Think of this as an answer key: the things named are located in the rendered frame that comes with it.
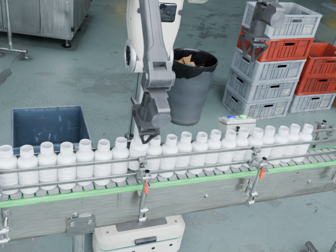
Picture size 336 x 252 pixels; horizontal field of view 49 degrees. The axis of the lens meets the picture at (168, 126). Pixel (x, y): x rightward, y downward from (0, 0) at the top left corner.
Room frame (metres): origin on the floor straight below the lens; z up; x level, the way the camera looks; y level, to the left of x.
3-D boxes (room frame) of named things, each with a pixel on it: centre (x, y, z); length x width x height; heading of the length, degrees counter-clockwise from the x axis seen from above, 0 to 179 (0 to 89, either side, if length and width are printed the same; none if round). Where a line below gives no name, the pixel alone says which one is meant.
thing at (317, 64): (3.99, -1.49, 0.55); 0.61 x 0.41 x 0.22; 117
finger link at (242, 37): (1.37, -0.25, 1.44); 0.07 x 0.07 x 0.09; 24
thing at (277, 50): (3.61, -0.89, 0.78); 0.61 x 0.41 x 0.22; 121
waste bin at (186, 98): (3.20, -0.12, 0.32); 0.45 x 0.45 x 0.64
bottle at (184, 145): (1.10, -0.07, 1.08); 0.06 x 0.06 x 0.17
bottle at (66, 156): (0.92, 0.30, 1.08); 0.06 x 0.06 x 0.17
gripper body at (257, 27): (1.35, -0.26, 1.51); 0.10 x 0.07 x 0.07; 24
